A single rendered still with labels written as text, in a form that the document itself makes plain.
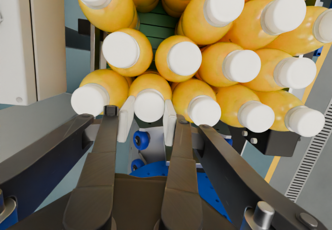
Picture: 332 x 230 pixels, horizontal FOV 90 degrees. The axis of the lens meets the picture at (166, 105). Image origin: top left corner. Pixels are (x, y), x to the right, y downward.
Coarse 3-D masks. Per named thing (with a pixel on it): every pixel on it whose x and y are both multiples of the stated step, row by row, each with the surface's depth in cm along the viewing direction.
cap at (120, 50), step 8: (120, 32) 18; (104, 40) 18; (112, 40) 18; (120, 40) 18; (128, 40) 18; (104, 48) 18; (112, 48) 19; (120, 48) 19; (128, 48) 19; (136, 48) 19; (104, 56) 19; (112, 56) 19; (120, 56) 19; (128, 56) 19; (136, 56) 19; (112, 64) 19; (120, 64) 19; (128, 64) 19
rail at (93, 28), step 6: (90, 24) 30; (90, 30) 30; (96, 30) 31; (90, 36) 30; (96, 36) 31; (90, 42) 30; (96, 42) 31; (90, 48) 31; (96, 48) 32; (90, 54) 31; (96, 54) 32; (90, 60) 31; (96, 60) 32; (90, 66) 31; (96, 66) 33; (90, 72) 32
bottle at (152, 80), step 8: (144, 72) 31; (152, 72) 30; (136, 80) 25; (144, 80) 24; (152, 80) 24; (160, 80) 25; (136, 88) 24; (144, 88) 23; (152, 88) 23; (160, 88) 23; (168, 88) 25; (128, 96) 26; (136, 96) 22; (168, 96) 25
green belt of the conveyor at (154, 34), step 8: (160, 0) 37; (160, 8) 37; (144, 16) 37; (152, 16) 37; (160, 16) 37; (168, 16) 37; (144, 24) 38; (152, 24) 38; (160, 24) 38; (168, 24) 38; (144, 32) 38; (152, 32) 38; (160, 32) 38; (168, 32) 38; (152, 40) 38; (160, 40) 38; (152, 48) 39; (152, 64) 40
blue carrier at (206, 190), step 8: (144, 168) 36; (152, 168) 36; (160, 168) 36; (136, 176) 33; (144, 176) 33; (152, 176) 34; (200, 176) 35; (200, 184) 33; (208, 184) 33; (200, 192) 31; (208, 192) 31; (208, 200) 29; (216, 200) 30; (216, 208) 28; (224, 216) 27
